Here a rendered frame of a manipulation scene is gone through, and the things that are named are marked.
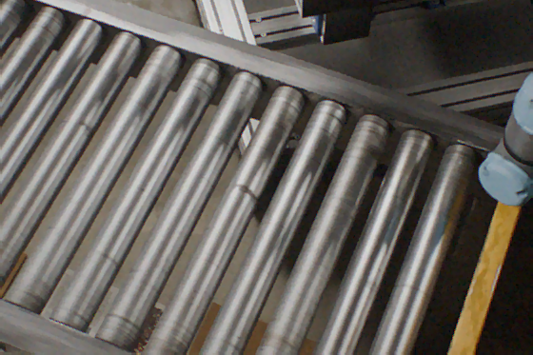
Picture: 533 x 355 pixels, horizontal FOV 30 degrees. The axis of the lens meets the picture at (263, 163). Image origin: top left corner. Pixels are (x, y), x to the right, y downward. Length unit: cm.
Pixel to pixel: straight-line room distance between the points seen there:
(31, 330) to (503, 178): 61
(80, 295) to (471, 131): 58
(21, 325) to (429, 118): 62
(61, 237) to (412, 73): 110
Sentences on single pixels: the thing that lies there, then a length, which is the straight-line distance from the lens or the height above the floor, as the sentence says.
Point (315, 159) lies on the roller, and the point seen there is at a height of 80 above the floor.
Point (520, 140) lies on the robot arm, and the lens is 123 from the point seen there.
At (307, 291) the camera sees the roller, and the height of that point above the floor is 80.
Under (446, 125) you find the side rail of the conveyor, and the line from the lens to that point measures 142.
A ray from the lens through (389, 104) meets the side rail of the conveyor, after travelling 142.
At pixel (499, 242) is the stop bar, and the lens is 131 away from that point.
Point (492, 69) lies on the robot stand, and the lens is 225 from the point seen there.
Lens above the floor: 195
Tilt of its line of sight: 58 degrees down
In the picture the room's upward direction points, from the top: 1 degrees clockwise
